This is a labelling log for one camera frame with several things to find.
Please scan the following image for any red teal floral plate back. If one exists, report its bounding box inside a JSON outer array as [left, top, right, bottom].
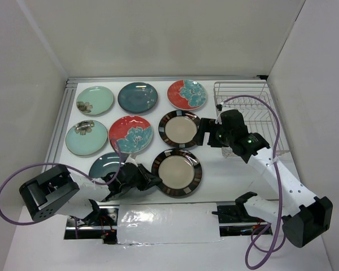
[[167, 80, 207, 111]]

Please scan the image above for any aluminium frame rail left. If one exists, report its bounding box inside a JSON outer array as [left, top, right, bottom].
[[44, 83, 77, 163]]

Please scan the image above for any dark teal plate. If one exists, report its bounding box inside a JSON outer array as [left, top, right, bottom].
[[88, 152, 129, 182], [118, 82, 158, 114]]

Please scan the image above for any dark teal plate front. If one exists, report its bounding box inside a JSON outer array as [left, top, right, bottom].
[[88, 152, 129, 182]]

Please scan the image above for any black rimmed beige plate back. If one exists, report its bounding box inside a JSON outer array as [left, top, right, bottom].
[[158, 110, 201, 148]]

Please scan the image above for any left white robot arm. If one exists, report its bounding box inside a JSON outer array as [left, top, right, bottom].
[[19, 163, 162, 225]]

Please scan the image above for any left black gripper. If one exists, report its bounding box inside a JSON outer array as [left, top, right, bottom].
[[120, 163, 162, 191]]

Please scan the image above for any white foil cover sheet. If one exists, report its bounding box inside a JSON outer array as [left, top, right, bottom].
[[117, 203, 221, 245]]

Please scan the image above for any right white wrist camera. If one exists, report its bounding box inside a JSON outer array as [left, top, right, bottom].
[[215, 102, 230, 124]]

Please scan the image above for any aluminium frame rail back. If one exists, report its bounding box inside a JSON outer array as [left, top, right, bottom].
[[66, 75, 269, 85]]

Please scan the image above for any aluminium frame rail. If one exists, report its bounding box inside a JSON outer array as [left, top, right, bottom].
[[66, 75, 269, 85], [44, 83, 77, 163]]

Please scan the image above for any red teal floral plate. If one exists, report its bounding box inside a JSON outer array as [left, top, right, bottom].
[[108, 115, 154, 154], [167, 80, 207, 111]]

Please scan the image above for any dark teal plate back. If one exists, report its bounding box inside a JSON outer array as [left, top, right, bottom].
[[118, 82, 158, 114]]

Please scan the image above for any white wire dish rack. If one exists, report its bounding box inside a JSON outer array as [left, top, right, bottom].
[[213, 80, 277, 147]]

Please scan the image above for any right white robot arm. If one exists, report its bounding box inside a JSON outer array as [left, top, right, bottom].
[[194, 110, 333, 248]]

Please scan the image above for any mint green flower plate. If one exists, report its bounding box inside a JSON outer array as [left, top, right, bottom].
[[76, 86, 114, 116], [65, 120, 107, 156]]

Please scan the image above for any mint green flower plate back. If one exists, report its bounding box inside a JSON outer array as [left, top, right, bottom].
[[76, 86, 114, 116]]

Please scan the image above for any black rimmed beige plate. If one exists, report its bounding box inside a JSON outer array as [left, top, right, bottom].
[[158, 110, 201, 148], [151, 148, 203, 198]]

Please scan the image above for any mint green flower plate front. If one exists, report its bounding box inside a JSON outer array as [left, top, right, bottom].
[[65, 120, 107, 156]]

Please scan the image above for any red teal floral plate middle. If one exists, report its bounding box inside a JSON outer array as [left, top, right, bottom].
[[108, 115, 154, 154]]

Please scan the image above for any black rimmed beige plate front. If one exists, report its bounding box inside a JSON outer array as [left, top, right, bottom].
[[151, 148, 203, 198]]

